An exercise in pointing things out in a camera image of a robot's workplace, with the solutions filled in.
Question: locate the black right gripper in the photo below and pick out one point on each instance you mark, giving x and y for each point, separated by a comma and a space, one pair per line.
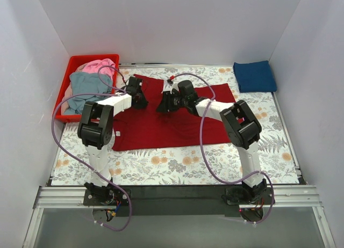
166, 102

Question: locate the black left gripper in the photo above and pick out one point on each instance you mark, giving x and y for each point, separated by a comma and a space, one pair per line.
140, 98

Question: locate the red t shirt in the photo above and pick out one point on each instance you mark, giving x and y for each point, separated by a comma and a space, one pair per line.
146, 128

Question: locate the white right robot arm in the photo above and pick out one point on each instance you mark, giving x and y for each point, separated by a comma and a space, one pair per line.
241, 125

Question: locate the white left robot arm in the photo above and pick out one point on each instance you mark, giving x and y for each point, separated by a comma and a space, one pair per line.
95, 131

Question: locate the pink t shirt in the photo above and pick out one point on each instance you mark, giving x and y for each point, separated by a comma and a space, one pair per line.
106, 66

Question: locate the grey blue t shirt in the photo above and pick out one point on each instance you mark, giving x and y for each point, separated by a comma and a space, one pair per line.
87, 85

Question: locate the red plastic bin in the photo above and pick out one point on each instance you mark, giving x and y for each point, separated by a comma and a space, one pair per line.
74, 62

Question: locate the folded blue t shirt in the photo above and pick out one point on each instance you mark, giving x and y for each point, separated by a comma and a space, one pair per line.
254, 77

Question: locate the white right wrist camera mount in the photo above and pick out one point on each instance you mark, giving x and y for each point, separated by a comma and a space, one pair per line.
170, 87

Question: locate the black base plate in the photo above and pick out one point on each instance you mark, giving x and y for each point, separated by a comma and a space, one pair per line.
177, 200

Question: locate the aluminium frame rail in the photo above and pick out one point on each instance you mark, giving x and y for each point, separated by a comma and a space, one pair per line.
180, 216

